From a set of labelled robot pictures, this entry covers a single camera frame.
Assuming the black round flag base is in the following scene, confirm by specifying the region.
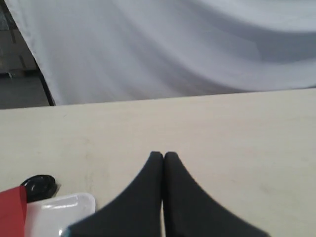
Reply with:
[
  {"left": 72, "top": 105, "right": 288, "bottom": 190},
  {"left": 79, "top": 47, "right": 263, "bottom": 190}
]
[{"left": 21, "top": 174, "right": 58, "bottom": 203}]

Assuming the black backdrop stand pole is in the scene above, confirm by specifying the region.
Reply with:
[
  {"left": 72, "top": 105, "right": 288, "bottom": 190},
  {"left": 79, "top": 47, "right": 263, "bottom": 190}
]
[{"left": 0, "top": 0, "right": 55, "bottom": 106}]

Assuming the white backdrop cloth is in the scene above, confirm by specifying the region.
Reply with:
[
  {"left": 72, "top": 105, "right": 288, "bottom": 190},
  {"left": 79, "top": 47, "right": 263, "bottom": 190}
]
[{"left": 6, "top": 0, "right": 316, "bottom": 105}]

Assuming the red flag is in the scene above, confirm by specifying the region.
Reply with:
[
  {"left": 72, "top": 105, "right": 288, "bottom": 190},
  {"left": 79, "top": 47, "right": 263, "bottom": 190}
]
[{"left": 0, "top": 186, "right": 27, "bottom": 237}]

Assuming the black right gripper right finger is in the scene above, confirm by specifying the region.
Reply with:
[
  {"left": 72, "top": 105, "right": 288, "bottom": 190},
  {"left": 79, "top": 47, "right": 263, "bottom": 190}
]
[{"left": 163, "top": 152, "right": 269, "bottom": 237}]

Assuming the white plastic tray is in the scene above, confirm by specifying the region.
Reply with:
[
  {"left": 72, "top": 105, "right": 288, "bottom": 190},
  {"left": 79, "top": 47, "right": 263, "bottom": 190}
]
[{"left": 25, "top": 193, "right": 96, "bottom": 237}]

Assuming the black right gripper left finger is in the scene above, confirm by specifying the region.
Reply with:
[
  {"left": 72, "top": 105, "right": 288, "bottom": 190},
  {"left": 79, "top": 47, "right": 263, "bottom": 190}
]
[{"left": 68, "top": 152, "right": 163, "bottom": 237}]

